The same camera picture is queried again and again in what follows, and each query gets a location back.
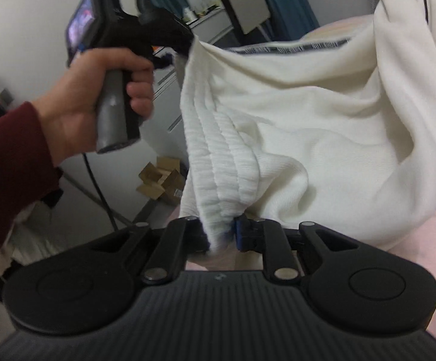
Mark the white knit garment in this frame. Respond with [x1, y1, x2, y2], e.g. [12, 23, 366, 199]
[180, 0, 436, 251]

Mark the dark red sleeve forearm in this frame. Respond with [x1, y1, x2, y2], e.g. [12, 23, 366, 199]
[0, 103, 59, 246]

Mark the person's left hand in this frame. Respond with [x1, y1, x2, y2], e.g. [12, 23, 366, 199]
[31, 48, 154, 166]

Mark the brown cardboard box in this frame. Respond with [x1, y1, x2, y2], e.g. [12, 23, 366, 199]
[136, 156, 185, 206]

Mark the white dressing table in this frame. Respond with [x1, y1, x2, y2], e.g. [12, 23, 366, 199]
[138, 5, 238, 159]

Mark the white black dining chair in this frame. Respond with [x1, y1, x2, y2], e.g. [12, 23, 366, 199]
[221, 0, 271, 44]

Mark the black cable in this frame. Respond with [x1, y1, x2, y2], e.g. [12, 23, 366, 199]
[81, 152, 119, 233]

